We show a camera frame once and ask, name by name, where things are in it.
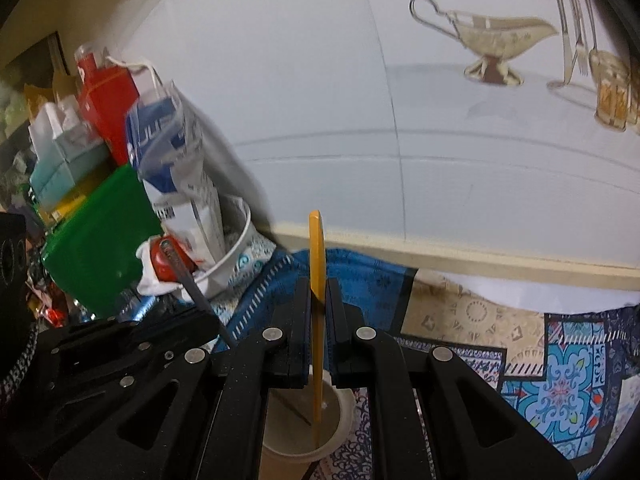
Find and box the yellow chopstick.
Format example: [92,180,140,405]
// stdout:
[308,210,326,448]

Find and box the white ceramic utensil cup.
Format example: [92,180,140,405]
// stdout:
[258,370,356,479]

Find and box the patterned patchwork table mat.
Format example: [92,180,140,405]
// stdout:
[212,234,639,479]

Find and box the white bowl with red lid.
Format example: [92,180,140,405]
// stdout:
[135,194,260,304]

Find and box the blue white plastic bag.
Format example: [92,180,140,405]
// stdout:
[125,84,227,270]

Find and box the teal tissue box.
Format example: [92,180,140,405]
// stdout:
[28,96,111,211]

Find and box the red carton box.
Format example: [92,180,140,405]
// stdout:
[74,44,139,166]

